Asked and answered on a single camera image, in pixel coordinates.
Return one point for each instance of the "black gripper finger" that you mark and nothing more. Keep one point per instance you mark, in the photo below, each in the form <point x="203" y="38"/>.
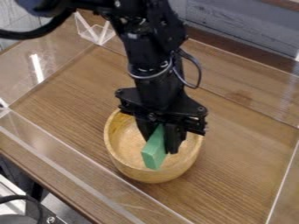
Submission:
<point x="147" y="124"/>
<point x="173" y="137"/>

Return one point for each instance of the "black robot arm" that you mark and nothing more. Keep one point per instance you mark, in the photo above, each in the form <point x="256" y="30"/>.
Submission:
<point x="152" y="34"/>

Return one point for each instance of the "clear acrylic corner bracket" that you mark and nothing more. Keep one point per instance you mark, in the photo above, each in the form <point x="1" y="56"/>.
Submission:
<point x="99" y="34"/>

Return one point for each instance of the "green rectangular block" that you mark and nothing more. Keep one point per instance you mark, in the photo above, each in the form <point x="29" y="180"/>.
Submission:
<point x="153" y="151"/>

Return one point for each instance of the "brown wooden bowl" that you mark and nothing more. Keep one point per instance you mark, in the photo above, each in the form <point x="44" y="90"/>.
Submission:
<point x="124" y="143"/>

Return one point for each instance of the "clear acrylic tray walls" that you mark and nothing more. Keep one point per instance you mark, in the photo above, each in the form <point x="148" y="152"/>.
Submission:
<point x="65" y="135"/>

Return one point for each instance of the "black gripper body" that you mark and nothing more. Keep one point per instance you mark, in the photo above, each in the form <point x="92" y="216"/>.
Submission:
<point x="161" y="96"/>

